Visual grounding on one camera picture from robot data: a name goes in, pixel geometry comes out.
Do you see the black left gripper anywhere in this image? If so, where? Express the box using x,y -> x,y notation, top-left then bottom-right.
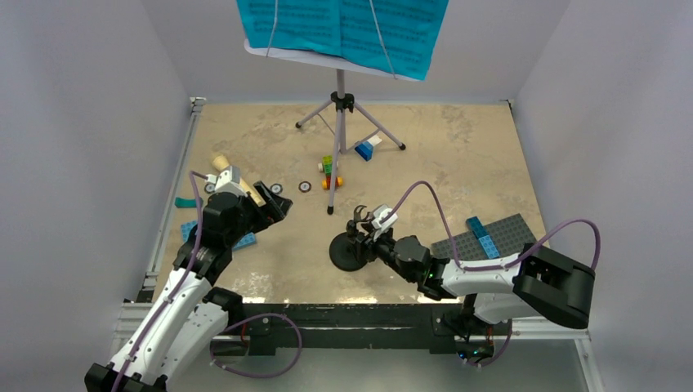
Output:
225,180 -> 291,247

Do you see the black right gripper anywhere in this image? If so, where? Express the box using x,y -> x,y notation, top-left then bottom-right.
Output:
343,222 -> 416,283

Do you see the black microphone desk stand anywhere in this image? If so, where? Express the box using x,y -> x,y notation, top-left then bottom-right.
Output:
329,205 -> 374,272

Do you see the cream microphone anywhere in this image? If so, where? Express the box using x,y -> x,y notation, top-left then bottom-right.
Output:
212,154 -> 266,207

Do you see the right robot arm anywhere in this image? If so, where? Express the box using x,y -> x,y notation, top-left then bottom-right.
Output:
357,234 -> 596,332

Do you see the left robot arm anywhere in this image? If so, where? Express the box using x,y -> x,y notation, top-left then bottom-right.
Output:
84,181 -> 293,391

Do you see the light blue brick baseplate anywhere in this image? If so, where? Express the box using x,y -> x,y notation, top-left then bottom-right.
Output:
180,220 -> 257,251

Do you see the colourful toy brick car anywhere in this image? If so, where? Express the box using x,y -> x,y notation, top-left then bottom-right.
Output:
317,155 -> 339,190

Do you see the dark blue brick plate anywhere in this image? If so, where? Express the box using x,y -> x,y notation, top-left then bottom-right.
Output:
466,216 -> 489,240

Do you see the teal curved block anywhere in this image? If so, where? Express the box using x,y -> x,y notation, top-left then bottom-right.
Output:
174,197 -> 203,208

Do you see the blue white brick stack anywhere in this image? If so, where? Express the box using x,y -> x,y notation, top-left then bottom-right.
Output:
355,136 -> 382,162

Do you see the light blue brick plate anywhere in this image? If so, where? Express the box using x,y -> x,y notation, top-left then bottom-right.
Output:
478,235 -> 500,259

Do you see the lilac tripod music stand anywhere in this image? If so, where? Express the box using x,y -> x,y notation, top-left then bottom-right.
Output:
295,69 -> 406,215

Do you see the grey brick baseplate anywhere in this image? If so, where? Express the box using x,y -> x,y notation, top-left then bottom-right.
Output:
453,214 -> 536,261

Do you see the teal sheet music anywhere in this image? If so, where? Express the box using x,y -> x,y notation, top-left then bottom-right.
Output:
236,0 -> 449,81

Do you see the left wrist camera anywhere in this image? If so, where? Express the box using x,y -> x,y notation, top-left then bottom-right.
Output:
205,166 -> 249,197

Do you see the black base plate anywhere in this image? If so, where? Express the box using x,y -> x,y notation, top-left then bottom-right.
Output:
217,303 -> 509,355

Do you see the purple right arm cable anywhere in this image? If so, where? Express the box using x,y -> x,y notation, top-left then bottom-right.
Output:
392,180 -> 602,272

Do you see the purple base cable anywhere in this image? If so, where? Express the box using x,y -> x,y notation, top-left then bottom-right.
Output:
209,313 -> 304,381

